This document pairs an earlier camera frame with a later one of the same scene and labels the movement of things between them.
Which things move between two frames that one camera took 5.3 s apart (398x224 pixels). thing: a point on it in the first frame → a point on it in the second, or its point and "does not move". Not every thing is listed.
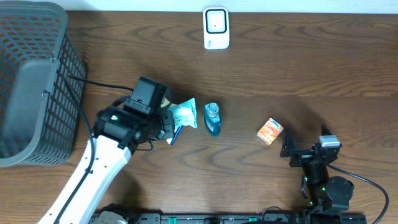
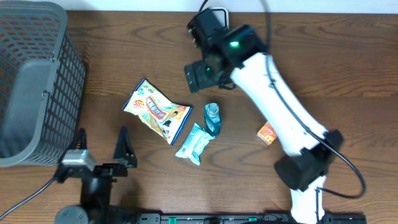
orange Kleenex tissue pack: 270,131 does not move
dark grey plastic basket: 42,84 does not move
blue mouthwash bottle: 212,117 does not move
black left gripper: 170,129 → 120,167
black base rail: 232,218 does not move
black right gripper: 289,150 → 203,81
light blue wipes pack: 184,114 → 194,144
